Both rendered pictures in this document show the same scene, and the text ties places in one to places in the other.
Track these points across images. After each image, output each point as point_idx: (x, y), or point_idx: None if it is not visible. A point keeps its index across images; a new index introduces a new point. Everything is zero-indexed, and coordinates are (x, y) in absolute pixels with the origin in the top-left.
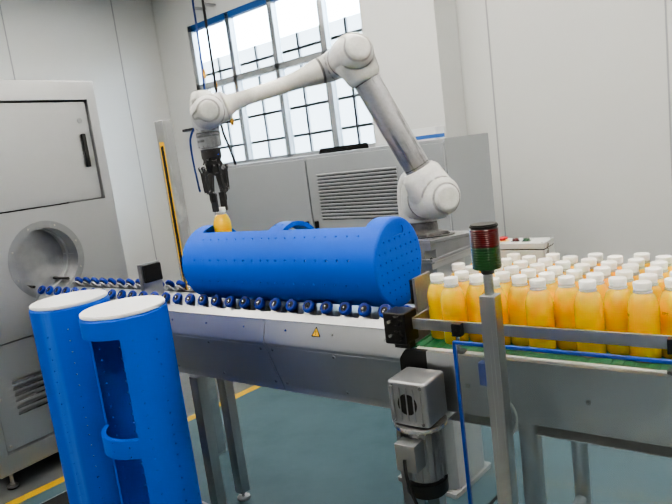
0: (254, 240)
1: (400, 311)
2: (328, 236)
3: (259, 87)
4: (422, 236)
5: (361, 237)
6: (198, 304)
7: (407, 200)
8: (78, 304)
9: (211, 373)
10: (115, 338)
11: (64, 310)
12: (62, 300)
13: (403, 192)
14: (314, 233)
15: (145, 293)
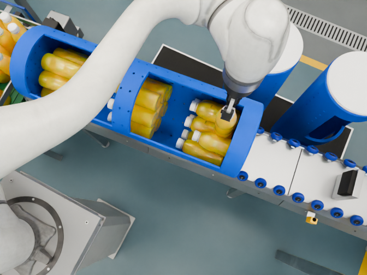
0: (164, 70)
1: (47, 21)
2: (81, 41)
3: (118, 19)
4: (16, 204)
5: (51, 30)
6: (255, 142)
7: (3, 204)
8: (332, 63)
9: None
10: None
11: (338, 57)
12: (362, 74)
13: (1, 217)
14: (95, 48)
15: (327, 154)
